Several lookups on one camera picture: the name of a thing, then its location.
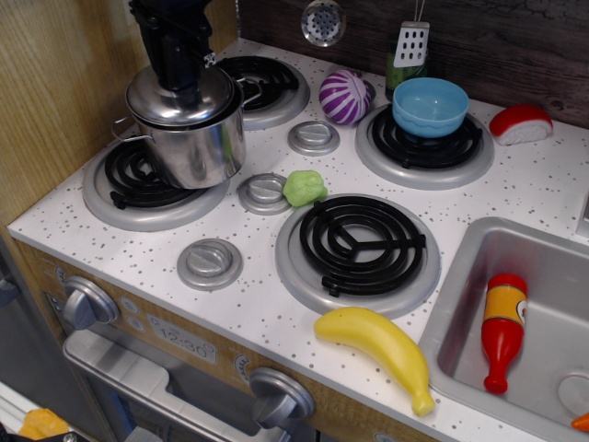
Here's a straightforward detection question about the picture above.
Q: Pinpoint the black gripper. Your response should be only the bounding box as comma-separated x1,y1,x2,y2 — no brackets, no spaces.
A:
129,0,215,91

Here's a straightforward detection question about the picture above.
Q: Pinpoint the stainless steel pot lid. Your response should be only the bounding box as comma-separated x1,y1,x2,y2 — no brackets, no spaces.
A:
126,66,235,127

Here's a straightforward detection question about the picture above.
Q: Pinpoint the back left black burner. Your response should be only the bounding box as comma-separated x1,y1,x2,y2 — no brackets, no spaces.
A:
217,55,310,131

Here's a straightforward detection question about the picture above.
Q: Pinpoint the black burner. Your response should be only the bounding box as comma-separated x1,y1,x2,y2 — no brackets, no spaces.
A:
275,194,441,319
217,55,310,131
82,141,228,232
355,105,494,191

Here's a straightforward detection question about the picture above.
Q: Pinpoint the front left black burner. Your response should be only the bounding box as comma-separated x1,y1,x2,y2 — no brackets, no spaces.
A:
82,141,228,232

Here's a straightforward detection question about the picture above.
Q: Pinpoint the hanging round strainer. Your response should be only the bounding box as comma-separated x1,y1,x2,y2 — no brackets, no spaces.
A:
300,0,346,48

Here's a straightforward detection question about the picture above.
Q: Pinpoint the silver stovetop knob middle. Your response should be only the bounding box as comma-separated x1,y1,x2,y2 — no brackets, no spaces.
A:
237,173,292,215

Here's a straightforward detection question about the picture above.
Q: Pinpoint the silver stovetop knob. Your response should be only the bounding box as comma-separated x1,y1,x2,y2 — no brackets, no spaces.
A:
287,121,341,157
177,238,243,291
237,173,292,215

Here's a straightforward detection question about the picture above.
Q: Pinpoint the silver stovetop knob back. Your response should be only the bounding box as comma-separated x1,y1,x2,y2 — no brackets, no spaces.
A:
287,121,341,157

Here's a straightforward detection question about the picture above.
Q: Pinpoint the purple striped toy ball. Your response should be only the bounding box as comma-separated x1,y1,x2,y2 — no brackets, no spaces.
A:
318,69,372,125

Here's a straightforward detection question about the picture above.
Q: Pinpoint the green toy lettuce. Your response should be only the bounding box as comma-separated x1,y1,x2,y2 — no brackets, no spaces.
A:
283,170,328,207

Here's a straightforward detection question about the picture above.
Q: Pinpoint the silver stovetop knob front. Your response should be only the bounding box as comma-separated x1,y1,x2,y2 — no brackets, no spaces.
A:
177,238,243,291

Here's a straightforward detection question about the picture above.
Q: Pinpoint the green toy can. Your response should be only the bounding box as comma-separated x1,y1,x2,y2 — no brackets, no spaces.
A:
385,38,429,99

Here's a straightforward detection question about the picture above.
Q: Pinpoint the hanging slotted spatula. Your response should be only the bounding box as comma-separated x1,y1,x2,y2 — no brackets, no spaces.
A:
393,1,430,68

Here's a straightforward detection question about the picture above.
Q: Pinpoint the front right black burner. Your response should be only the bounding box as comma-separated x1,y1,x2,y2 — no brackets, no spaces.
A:
275,194,441,319

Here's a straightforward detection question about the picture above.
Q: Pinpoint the blue plastic bowl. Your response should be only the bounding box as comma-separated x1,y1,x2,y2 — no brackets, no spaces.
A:
392,77,469,138

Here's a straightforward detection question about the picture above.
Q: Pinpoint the silver oven knob left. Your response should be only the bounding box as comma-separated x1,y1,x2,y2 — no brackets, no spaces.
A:
64,275,120,331

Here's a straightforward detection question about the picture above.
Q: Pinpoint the silver oven knob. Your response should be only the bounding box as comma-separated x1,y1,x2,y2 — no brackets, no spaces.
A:
249,367,316,429
64,275,120,331

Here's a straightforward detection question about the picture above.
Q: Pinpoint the back right black burner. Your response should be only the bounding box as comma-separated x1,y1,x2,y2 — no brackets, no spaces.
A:
355,105,494,191

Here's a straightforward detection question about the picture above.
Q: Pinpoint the yellow toy banana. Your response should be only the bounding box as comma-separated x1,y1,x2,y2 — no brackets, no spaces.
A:
314,307,435,416

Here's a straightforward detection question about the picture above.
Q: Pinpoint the silver oven knob right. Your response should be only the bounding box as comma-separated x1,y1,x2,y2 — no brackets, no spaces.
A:
249,367,316,429

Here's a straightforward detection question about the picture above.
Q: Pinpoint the red white toy sushi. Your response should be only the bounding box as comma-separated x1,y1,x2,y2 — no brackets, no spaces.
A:
489,104,553,145

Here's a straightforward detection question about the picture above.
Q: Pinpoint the yellow cloth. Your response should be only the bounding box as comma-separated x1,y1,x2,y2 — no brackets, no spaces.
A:
17,408,70,440

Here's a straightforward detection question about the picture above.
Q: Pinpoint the red toy ketchup bottle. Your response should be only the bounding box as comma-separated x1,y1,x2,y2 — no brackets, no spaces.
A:
481,273,528,395

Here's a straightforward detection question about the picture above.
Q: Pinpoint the metal sink basin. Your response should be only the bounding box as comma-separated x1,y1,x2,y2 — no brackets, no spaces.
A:
420,217,588,441

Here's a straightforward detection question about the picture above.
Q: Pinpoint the orange toy carrot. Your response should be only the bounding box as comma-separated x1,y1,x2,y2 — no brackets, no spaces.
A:
571,413,589,432

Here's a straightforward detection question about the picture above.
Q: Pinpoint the silver oven door handle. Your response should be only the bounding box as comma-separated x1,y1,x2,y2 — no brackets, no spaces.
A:
63,331,291,441

